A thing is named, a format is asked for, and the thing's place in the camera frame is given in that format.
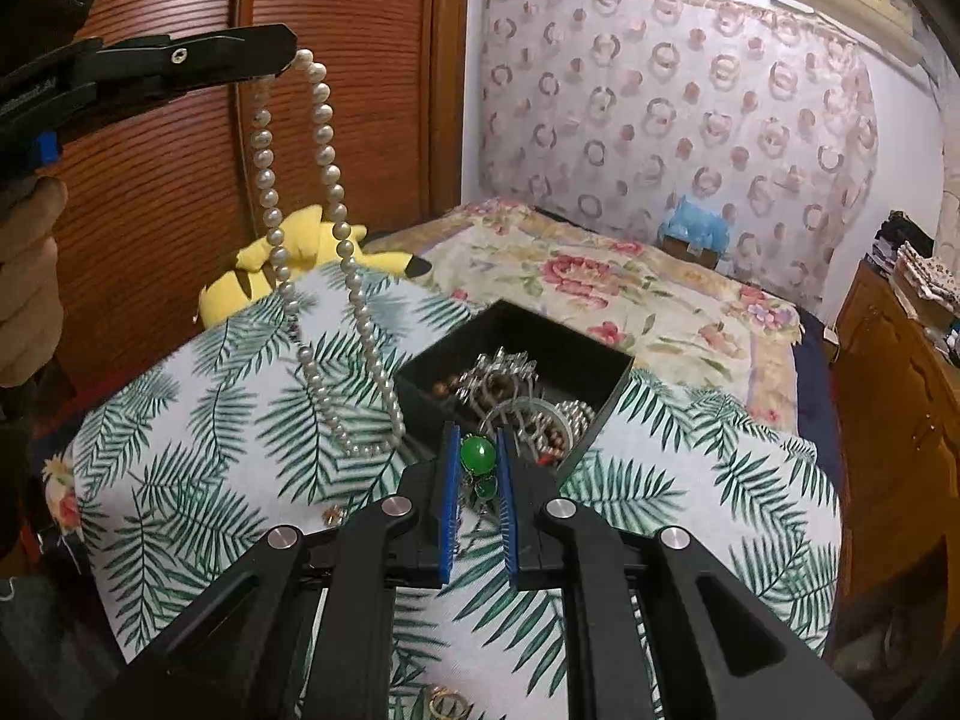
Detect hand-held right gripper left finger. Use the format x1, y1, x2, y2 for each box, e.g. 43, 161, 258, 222
90, 422, 460, 720

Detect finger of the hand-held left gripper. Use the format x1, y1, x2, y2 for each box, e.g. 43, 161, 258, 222
64, 24, 299, 132

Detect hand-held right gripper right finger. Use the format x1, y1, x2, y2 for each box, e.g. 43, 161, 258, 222
496, 427, 875, 720

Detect green stone pendant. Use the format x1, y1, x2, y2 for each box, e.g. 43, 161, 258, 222
457, 435, 500, 535

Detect silver bangle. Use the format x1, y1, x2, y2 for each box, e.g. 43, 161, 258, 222
480, 397, 595, 460

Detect white pearl necklace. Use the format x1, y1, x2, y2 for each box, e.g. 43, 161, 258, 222
251, 49, 406, 458

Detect black square box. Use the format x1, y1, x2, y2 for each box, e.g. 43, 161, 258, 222
394, 298, 635, 473

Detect person's left hand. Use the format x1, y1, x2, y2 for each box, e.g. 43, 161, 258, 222
0, 176, 68, 391

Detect silver hair clip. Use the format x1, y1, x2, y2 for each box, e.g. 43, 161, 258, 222
457, 349, 542, 407

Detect brown slatted wardrobe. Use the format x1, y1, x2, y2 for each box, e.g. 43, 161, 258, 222
45, 0, 470, 398

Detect yellow plush toy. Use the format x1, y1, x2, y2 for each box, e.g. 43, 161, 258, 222
197, 204, 432, 327

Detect leaf print cloth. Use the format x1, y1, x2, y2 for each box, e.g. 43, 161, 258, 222
64, 262, 841, 720

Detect floral bedspread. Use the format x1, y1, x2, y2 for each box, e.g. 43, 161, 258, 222
364, 196, 807, 428

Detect small cardboard box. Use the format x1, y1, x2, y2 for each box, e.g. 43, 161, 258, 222
660, 234, 719, 268

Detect dark blue bed sheet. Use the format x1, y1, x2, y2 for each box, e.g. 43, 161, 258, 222
793, 306, 846, 482

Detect blue plush toy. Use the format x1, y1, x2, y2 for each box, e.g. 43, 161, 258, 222
660, 193, 732, 252

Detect wooden sideboard cabinet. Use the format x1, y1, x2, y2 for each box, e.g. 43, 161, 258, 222
829, 259, 960, 616

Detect circle print curtain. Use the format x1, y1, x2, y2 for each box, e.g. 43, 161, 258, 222
469, 0, 880, 308

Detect folded floral cloth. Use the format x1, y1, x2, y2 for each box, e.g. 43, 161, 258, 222
896, 240, 960, 295

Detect gold ring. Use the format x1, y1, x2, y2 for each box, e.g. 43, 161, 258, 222
426, 686, 478, 720

